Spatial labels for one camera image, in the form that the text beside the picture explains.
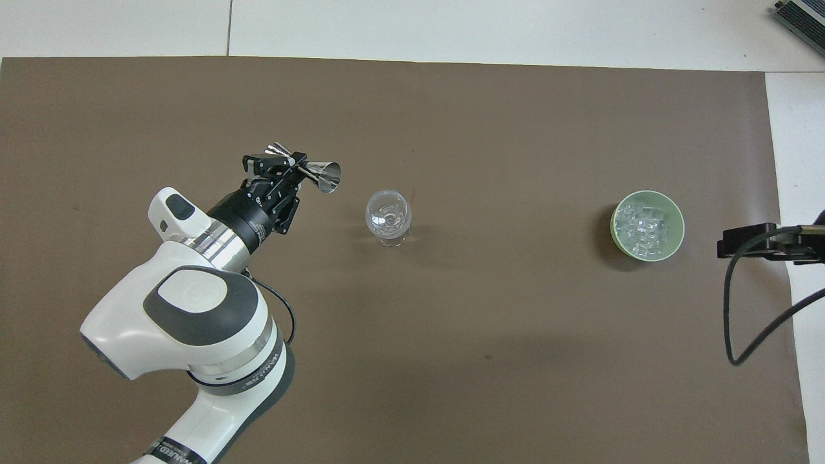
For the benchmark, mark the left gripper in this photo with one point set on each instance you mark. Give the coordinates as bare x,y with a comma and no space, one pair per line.
243,218

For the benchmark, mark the clear stemless wine glass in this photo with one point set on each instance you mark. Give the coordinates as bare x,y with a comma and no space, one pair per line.
388,218

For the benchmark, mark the steel double cone jigger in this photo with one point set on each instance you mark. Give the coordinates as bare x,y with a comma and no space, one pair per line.
329,176

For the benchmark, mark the grey ribbed metal box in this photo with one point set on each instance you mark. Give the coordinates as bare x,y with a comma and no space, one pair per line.
804,19

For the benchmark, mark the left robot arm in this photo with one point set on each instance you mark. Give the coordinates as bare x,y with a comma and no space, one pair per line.
193,322

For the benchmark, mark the clear ice cubes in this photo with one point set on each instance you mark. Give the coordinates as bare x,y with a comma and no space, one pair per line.
641,229

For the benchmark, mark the light green bowl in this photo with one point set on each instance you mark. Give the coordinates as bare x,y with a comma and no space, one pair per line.
677,225

